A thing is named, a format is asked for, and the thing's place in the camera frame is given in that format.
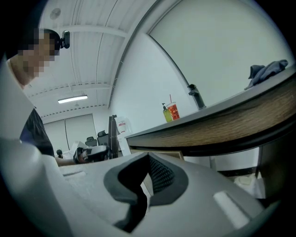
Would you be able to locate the person's black shirt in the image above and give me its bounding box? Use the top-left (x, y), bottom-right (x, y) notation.
top-left (20, 108), bottom-right (56, 158)

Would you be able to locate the red paper cup with straw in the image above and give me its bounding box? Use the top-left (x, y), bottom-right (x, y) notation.
top-left (166, 94), bottom-right (180, 120)

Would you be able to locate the black head-mounted camera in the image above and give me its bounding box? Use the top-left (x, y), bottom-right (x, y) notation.
top-left (59, 30), bottom-right (71, 50)

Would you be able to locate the person's left forearm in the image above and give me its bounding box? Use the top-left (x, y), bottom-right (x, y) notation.
top-left (55, 157), bottom-right (78, 167)

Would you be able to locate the white water dispenser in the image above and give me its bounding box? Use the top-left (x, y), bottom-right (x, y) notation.
top-left (117, 133), bottom-right (132, 158)

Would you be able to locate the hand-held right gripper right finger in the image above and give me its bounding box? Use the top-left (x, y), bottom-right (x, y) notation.
top-left (138, 152), bottom-right (264, 237)

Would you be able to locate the dark blue cloth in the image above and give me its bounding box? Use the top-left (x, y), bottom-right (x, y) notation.
top-left (244, 59), bottom-right (289, 91)

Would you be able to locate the black faucet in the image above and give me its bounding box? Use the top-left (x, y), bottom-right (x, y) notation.
top-left (186, 83), bottom-right (206, 110)

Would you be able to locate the ceiling strip light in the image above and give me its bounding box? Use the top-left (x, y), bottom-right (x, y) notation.
top-left (57, 94), bottom-right (88, 104)

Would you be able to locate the round ceiling fixture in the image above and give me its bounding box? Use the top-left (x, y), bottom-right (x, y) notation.
top-left (49, 8), bottom-right (61, 20)

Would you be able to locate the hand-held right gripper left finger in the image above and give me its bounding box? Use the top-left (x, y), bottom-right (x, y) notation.
top-left (60, 152), bottom-right (150, 237)

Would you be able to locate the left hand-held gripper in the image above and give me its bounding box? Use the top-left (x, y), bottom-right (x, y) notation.
top-left (73, 145), bottom-right (109, 164)

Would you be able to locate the brown wooden sink cabinet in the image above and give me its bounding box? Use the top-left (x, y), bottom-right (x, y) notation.
top-left (124, 63), bottom-right (296, 204)

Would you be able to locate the person's head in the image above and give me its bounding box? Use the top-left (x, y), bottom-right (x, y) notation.
top-left (9, 27), bottom-right (61, 90)

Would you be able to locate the black folding frame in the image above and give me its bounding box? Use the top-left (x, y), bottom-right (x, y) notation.
top-left (108, 115), bottom-right (119, 160)

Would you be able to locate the green soap pump bottle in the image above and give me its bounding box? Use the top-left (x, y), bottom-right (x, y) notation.
top-left (161, 103), bottom-right (173, 123)

